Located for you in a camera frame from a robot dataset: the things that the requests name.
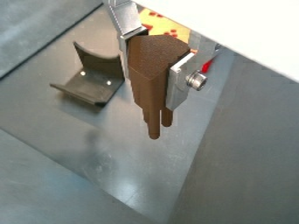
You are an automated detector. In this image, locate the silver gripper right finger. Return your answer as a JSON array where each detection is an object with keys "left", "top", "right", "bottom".
[{"left": 165, "top": 31, "right": 221, "bottom": 110}]

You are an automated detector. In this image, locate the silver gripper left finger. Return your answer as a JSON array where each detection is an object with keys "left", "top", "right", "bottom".
[{"left": 102, "top": 0, "right": 148, "bottom": 77}]

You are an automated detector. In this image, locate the brown three prong peg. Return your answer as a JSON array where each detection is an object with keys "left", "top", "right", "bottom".
[{"left": 126, "top": 35, "right": 190, "bottom": 139}]

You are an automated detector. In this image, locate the red shape sorter board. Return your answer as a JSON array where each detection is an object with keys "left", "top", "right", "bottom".
[{"left": 137, "top": 7, "right": 214, "bottom": 74}]

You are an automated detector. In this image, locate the black curved holder block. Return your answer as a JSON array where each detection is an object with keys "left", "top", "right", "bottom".
[{"left": 50, "top": 42, "right": 125, "bottom": 107}]

